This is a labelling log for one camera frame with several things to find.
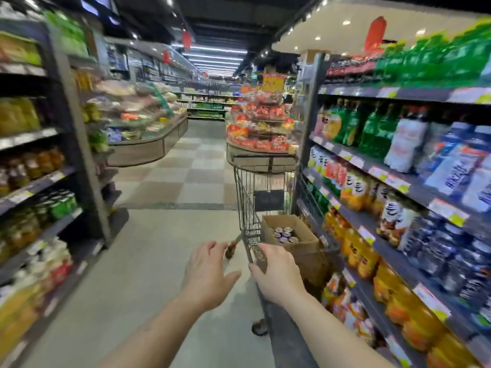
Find person's left hand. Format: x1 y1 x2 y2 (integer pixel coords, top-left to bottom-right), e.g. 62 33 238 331
181 241 242 313

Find person's right hand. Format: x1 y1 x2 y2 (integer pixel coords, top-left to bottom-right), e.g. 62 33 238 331
248 243 308 308

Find metal wire shopping cart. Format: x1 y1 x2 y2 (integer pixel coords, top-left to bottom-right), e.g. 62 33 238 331
226 152 343 338

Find person's left forearm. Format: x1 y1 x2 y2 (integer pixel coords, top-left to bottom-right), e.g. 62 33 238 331
98 296 217 368

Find person's right forearm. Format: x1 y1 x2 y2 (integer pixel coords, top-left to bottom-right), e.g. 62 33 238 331
282 292 397 368

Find group of silver drink cans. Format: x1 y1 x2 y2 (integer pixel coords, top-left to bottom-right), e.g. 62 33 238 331
273 227 299 245

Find brown cardboard box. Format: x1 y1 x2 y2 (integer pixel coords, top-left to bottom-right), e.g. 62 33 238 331
260 214 331 289

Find black plate on cart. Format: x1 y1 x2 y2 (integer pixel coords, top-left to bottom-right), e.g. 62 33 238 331
253 189 285 212

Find heap of colourful snack packets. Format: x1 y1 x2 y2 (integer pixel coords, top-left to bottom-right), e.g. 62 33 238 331
321 271 379 346

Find row of orange juice bottles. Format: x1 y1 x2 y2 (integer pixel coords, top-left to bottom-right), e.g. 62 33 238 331
324 208 381 281

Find round wooden display stand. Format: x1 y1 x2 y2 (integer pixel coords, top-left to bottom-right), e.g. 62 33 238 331
226 139 298 174

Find row of orange tea bottles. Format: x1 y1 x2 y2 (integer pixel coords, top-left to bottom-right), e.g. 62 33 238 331
308 145 419 248

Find pile of red snack packets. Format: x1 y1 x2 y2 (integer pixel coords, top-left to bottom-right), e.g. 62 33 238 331
226 86 297 152

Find long wooden display island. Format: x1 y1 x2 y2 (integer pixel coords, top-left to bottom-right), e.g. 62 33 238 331
104 116 189 168

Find row of big orange bottles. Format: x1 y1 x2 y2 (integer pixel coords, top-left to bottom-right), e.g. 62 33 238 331
374 260 491 368

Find distant shelf with goods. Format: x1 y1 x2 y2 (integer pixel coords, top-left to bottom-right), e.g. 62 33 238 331
174 82 241 121

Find grey drinks shelf unit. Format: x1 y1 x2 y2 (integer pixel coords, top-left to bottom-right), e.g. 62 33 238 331
291 53 491 368

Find row of small green bottles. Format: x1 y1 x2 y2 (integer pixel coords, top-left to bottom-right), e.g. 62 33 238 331
331 99 402 160

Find row of white red bottles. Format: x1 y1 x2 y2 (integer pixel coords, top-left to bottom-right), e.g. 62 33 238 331
15 237 74 299

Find yellow hanging sale sign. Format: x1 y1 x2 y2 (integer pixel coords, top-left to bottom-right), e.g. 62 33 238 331
262 73 287 93

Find row of dark blue bottles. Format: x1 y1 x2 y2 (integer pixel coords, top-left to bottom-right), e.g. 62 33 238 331
399 214 491 308

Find row of green label jars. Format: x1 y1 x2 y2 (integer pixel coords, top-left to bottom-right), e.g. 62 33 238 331
0 189 78 261

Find pile of packaged foods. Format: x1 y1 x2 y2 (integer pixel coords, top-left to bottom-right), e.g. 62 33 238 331
95 78 188 141

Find white label dark bottles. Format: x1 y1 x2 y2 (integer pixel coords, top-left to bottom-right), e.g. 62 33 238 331
383 105 431 174

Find grey jars shelf unit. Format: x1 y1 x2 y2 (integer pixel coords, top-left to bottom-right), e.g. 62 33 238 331
0 18 130 368

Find ceiling strip lights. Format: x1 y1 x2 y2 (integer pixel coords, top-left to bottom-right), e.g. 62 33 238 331
172 43 248 78

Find row of yellow packets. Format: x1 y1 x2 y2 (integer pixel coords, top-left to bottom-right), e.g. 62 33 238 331
0 283 41 361

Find cardboard carton atop shelf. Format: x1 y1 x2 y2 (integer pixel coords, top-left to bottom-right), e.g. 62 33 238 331
299 49 331 64

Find row of dark cola bottles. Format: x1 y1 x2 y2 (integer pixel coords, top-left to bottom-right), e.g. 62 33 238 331
326 55 379 83

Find row of brown jars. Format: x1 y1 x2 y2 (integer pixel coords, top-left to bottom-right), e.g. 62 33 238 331
0 146 66 197

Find blue label water bottle packs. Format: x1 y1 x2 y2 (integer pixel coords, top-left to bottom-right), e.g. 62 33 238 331
416 120 491 216

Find large red hanging lantern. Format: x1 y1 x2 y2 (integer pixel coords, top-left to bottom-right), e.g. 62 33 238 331
364 16 387 55

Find row of large green bottles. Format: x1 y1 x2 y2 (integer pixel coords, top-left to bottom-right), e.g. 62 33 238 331
374 17 491 88

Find stack of green packs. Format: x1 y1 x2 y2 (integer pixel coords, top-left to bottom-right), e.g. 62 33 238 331
43 10 90 58

